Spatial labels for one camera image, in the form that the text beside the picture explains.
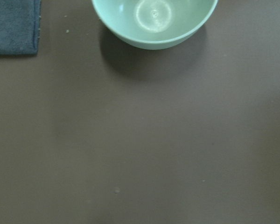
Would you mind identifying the green bowl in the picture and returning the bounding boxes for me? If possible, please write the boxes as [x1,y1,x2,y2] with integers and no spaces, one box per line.
[92,0,218,50]

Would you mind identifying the grey folded cloth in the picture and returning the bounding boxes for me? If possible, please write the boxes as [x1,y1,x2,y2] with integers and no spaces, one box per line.
[0,0,41,55]

